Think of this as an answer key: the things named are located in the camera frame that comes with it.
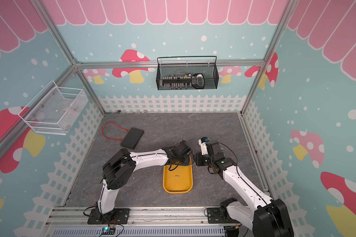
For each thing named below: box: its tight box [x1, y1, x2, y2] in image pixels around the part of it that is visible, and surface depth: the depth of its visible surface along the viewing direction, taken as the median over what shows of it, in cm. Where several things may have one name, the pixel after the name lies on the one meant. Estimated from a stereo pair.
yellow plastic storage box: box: [163, 155, 194, 194], surface depth 87 cm
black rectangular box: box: [120, 126, 145, 150], surface depth 105 cm
